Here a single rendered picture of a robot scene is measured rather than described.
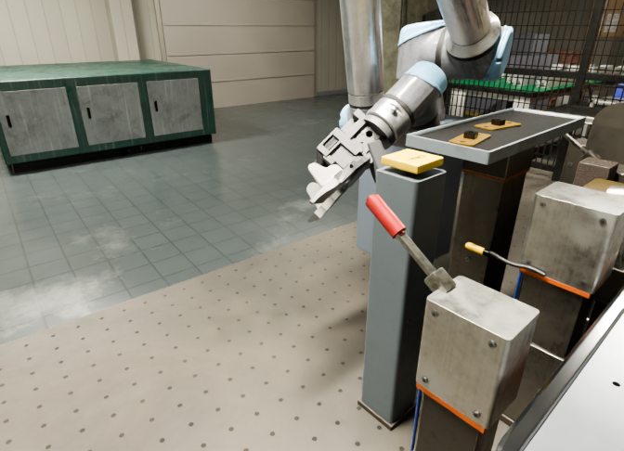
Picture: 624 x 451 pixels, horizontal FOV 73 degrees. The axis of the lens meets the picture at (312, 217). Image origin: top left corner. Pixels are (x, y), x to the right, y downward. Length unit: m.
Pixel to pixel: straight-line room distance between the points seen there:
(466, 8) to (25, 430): 1.08
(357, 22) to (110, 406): 0.83
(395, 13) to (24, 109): 4.10
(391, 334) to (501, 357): 0.26
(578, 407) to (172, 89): 5.02
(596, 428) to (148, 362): 0.76
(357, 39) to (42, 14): 6.60
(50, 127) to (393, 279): 4.58
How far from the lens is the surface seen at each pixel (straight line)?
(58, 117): 4.98
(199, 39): 7.82
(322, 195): 0.65
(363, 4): 0.85
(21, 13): 7.25
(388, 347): 0.70
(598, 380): 0.53
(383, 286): 0.64
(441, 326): 0.47
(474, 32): 0.99
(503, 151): 0.65
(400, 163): 0.56
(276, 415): 0.81
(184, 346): 0.97
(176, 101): 5.26
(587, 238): 0.65
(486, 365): 0.46
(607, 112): 1.00
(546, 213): 0.66
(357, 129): 0.76
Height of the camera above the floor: 1.32
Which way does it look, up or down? 24 degrees down
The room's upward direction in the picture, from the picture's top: straight up
